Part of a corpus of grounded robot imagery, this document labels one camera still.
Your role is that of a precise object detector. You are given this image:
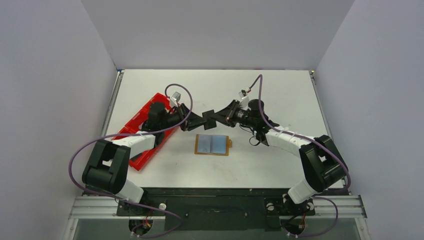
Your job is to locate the red plastic compartment tray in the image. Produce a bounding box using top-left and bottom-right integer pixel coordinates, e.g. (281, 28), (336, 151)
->
(110, 92), (181, 172)

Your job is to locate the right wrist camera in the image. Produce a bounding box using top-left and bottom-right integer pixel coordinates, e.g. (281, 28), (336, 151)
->
(239, 95), (250, 110)

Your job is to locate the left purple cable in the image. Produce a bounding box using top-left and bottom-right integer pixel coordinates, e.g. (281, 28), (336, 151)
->
(68, 83), (194, 238)

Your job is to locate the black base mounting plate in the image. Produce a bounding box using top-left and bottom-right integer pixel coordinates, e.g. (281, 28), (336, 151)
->
(82, 186), (349, 232)

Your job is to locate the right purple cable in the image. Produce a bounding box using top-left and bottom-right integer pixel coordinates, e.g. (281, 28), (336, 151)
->
(248, 74), (352, 239)

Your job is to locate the black card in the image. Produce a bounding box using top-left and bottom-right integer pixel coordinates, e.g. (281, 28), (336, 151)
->
(202, 109), (217, 131)

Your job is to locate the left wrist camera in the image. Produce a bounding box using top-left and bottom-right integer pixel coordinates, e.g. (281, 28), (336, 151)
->
(170, 91), (181, 105)

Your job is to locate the purple cable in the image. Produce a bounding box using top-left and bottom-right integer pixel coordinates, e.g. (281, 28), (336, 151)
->
(248, 74), (352, 239)
(68, 83), (194, 238)

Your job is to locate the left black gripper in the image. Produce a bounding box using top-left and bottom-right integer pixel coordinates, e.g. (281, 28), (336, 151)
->
(160, 104), (207, 132)

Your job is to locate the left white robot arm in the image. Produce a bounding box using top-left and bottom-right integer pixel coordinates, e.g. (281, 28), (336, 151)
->
(82, 102), (207, 215)

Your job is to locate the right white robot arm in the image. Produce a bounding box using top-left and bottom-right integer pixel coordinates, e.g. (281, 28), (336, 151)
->
(202, 99), (348, 214)

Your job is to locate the yellow leather card holder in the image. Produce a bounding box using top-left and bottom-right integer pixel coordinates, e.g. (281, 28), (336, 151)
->
(194, 134), (233, 156)

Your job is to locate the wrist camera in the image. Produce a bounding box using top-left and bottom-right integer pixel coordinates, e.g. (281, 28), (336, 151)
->
(170, 91), (181, 105)
(239, 95), (250, 110)

